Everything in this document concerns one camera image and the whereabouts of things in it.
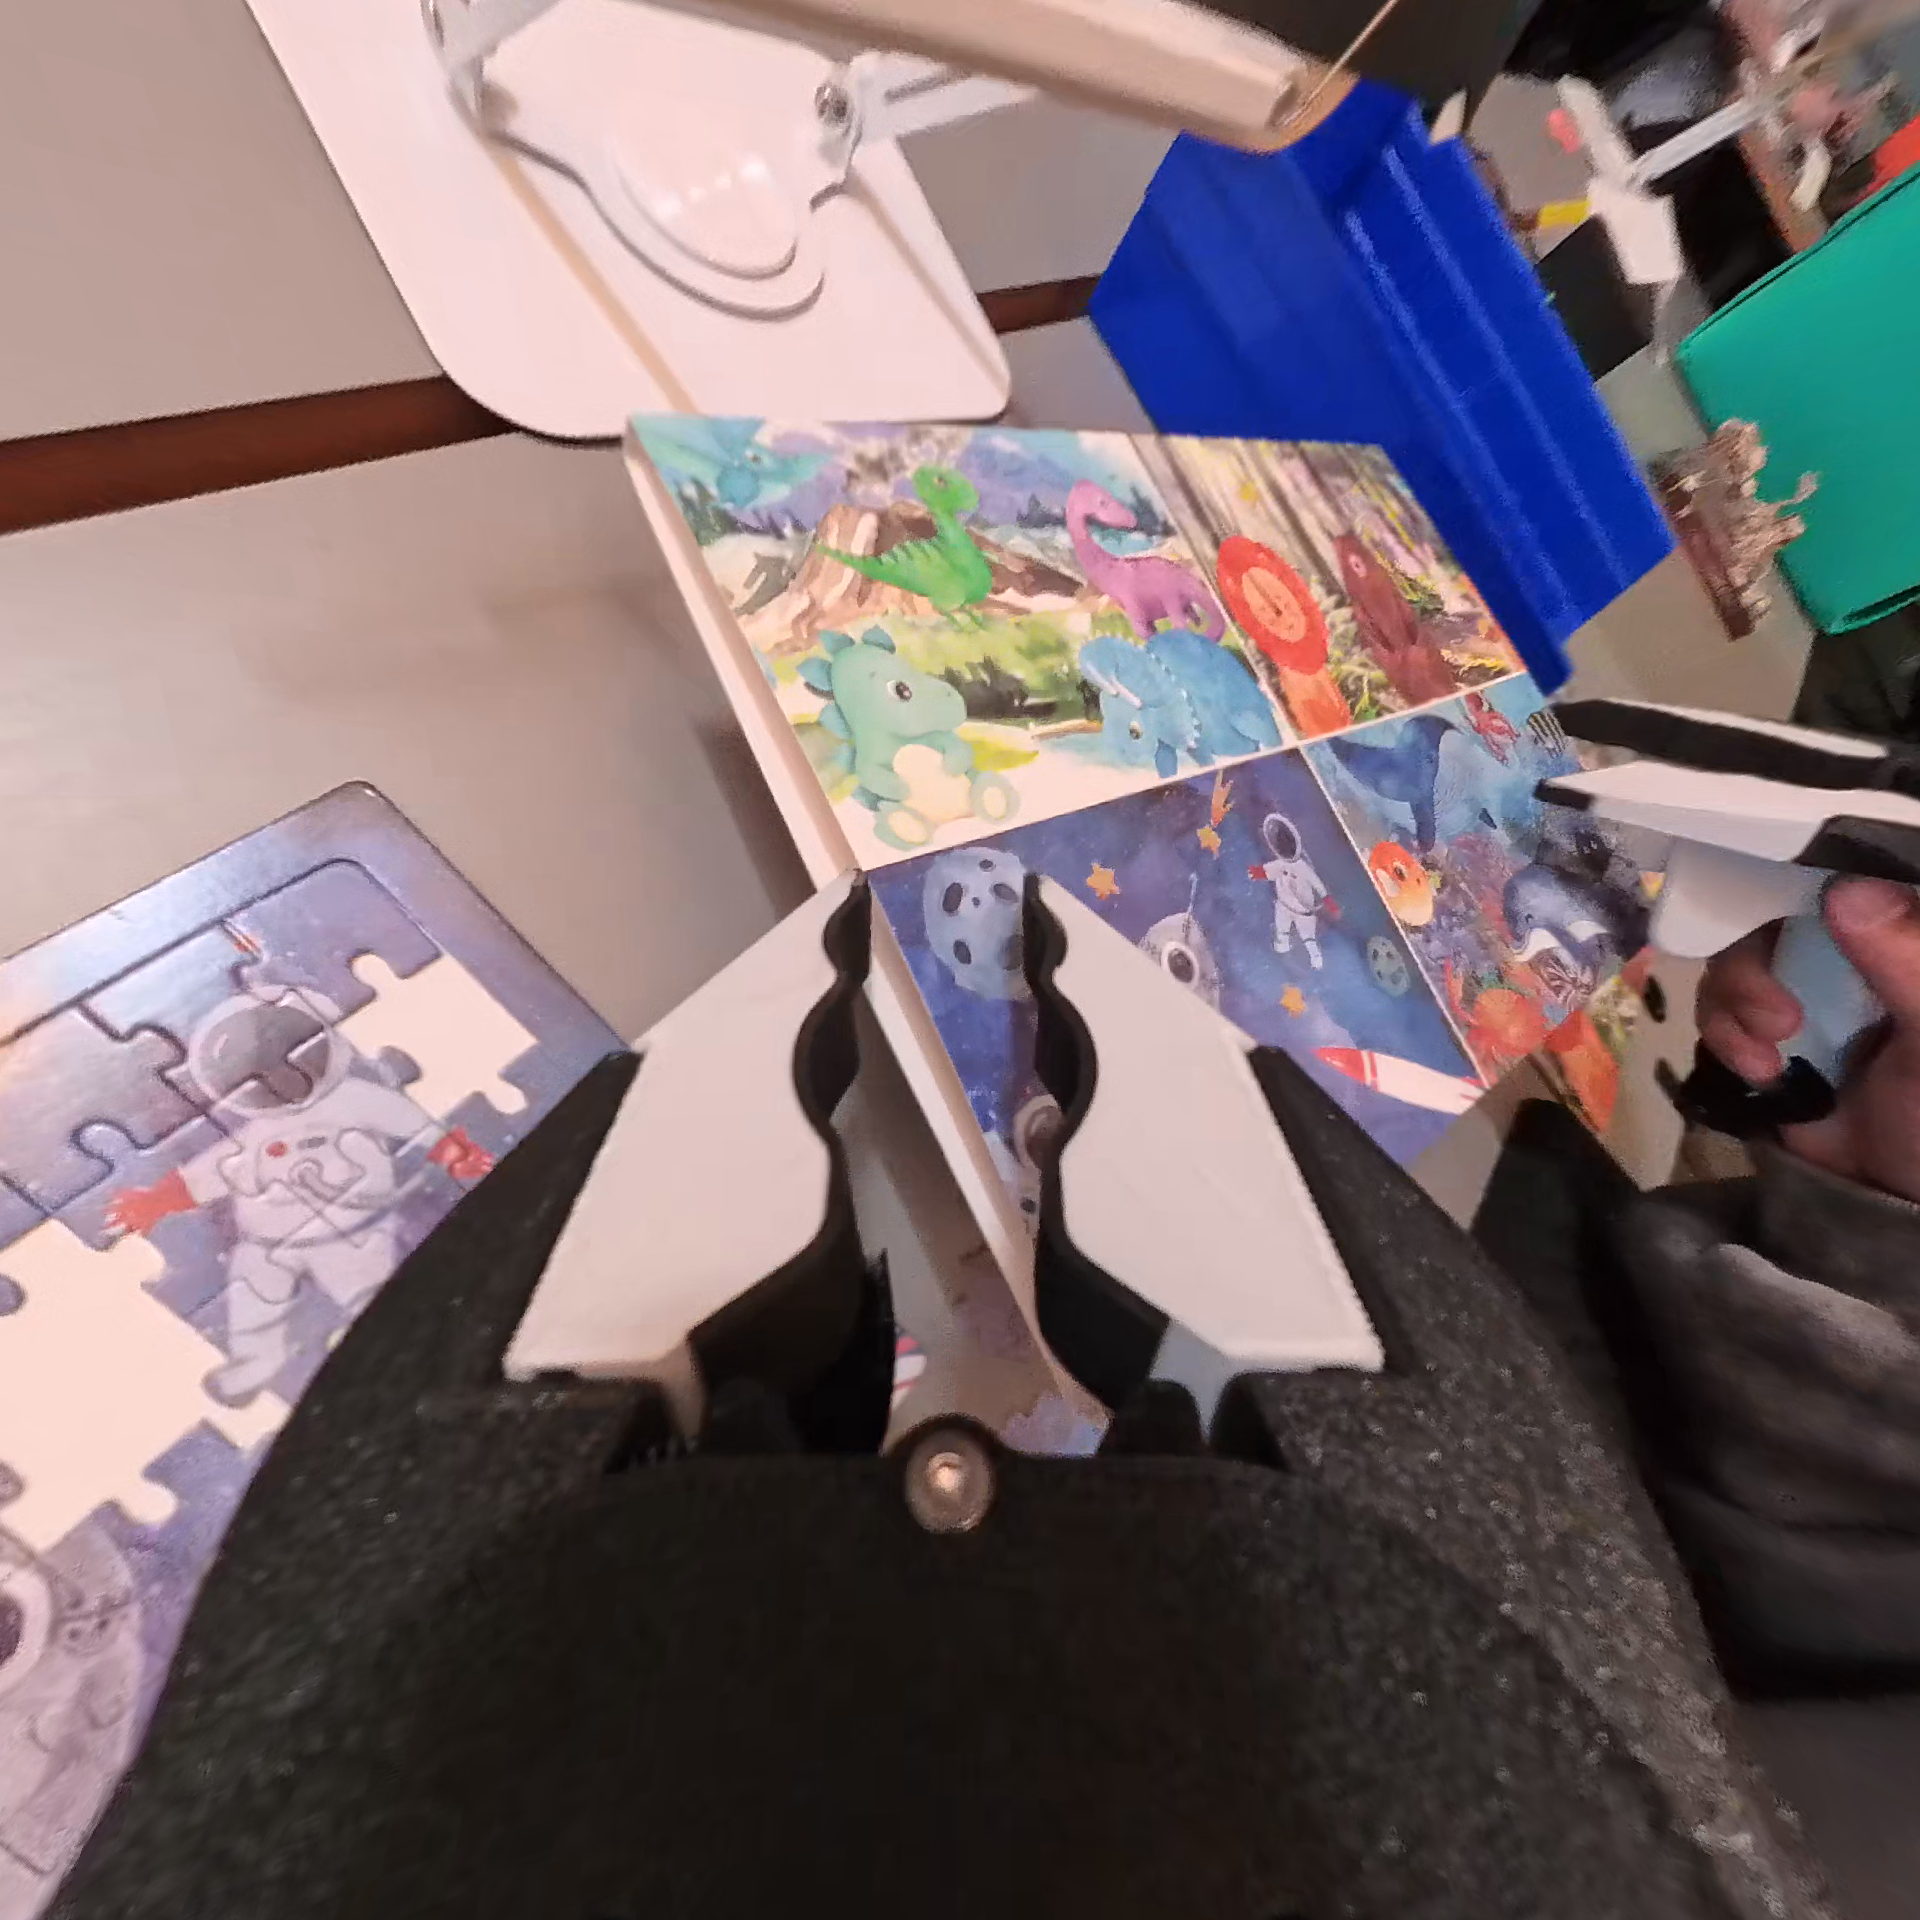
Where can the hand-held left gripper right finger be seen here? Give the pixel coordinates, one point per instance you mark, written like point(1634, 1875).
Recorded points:
point(1215, 1201)

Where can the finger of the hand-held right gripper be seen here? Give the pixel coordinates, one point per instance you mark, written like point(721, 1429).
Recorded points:
point(1710, 805)
point(1801, 759)

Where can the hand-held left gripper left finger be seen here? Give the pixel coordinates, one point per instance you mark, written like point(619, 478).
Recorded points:
point(674, 1201)

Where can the space puzzle board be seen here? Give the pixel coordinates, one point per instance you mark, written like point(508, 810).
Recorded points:
point(90, 974)

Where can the person's right forearm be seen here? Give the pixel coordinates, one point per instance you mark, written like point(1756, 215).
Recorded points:
point(1770, 1426)

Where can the grey desk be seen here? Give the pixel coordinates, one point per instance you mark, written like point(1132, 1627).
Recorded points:
point(303, 632)

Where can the person's right hand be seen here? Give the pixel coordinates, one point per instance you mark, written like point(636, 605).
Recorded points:
point(1893, 1078)

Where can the teal plastic bin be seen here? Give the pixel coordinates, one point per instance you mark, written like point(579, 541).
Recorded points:
point(1829, 451)

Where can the blue plastic bin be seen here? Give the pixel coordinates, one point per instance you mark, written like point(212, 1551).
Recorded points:
point(1350, 378)

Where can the illustrated puzzle box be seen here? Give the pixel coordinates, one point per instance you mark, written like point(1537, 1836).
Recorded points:
point(1049, 598)

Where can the white flat board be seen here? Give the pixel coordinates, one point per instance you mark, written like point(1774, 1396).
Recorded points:
point(525, 332)

